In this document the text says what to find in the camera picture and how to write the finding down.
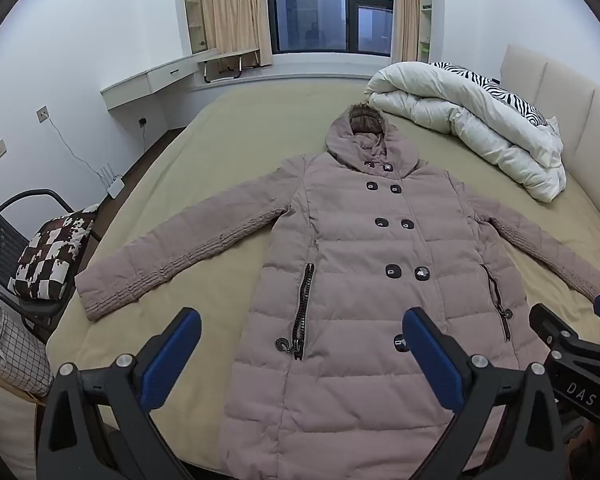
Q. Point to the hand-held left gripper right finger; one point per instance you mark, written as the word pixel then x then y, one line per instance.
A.
pixel 432 360

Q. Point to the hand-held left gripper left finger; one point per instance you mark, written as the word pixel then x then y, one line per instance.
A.
pixel 172 355

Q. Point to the pink hooded down jacket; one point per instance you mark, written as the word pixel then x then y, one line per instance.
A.
pixel 350 270

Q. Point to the brown white patterned cushion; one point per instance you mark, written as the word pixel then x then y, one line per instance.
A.
pixel 50 255

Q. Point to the white checked laundry basket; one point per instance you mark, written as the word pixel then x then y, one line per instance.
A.
pixel 10 355

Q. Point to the white wifi router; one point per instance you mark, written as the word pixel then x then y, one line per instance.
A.
pixel 114 187

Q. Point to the black metal chair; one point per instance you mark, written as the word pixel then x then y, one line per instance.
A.
pixel 0 245

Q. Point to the white duvet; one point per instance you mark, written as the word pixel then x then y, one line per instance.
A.
pixel 480 130

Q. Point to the beige padded headboard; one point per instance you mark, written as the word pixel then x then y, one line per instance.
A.
pixel 580 105

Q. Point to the bed with olive sheet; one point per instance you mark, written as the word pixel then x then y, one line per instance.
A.
pixel 240 130

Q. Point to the zebra striped pillow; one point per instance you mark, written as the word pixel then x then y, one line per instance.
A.
pixel 507 92

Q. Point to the white floating desk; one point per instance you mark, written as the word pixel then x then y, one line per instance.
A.
pixel 130 87

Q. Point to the small folding table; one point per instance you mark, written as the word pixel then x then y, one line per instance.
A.
pixel 230 57

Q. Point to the narrow beige curtain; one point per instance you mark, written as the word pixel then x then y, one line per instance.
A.
pixel 405 10

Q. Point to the wide beige curtain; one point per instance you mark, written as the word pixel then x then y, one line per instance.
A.
pixel 235 10

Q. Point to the dark framed window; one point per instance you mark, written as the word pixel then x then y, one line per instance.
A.
pixel 305 5

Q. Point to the white wall socket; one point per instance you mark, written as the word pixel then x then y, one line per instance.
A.
pixel 42 114

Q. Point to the white wall shelf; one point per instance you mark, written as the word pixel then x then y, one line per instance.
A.
pixel 192 10
pixel 425 10

